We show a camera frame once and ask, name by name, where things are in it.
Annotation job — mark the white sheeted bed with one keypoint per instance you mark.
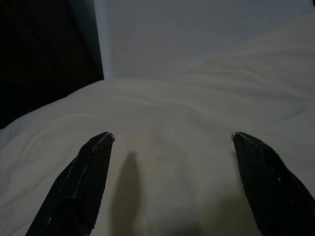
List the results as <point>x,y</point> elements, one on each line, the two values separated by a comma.
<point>172,110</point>

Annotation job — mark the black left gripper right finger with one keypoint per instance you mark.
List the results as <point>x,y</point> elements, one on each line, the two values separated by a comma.
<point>270,191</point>

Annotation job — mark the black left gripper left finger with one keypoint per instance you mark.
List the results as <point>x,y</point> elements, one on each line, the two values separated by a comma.
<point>78,186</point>

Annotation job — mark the dark teal headboard panel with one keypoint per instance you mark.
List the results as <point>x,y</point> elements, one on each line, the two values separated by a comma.
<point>41,49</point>

